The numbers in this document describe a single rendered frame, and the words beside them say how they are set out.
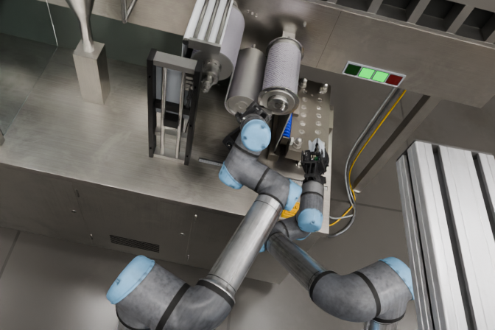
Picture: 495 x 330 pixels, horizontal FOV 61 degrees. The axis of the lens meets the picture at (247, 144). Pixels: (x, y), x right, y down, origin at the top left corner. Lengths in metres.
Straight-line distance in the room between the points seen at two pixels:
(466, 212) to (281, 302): 2.10
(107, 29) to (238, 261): 1.25
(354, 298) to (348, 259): 1.63
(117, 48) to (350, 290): 1.41
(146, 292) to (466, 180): 0.67
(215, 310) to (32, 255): 1.75
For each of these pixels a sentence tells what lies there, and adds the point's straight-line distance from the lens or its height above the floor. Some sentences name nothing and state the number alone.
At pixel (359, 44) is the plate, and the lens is 1.74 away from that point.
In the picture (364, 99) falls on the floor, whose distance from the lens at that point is 3.48.
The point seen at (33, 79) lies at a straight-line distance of 1.96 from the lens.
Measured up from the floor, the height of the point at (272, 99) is 1.27.
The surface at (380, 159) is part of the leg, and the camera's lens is 2.62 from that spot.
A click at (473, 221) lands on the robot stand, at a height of 2.03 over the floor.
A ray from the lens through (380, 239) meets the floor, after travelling 2.86.
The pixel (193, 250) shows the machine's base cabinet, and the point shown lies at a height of 0.34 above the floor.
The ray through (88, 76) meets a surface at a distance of 1.75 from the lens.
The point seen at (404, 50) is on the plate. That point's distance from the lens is 1.78.
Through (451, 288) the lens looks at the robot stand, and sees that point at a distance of 0.41.
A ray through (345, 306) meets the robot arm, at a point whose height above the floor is 1.37.
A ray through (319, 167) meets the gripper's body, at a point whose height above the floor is 1.20.
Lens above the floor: 2.35
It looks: 54 degrees down
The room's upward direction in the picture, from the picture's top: 18 degrees clockwise
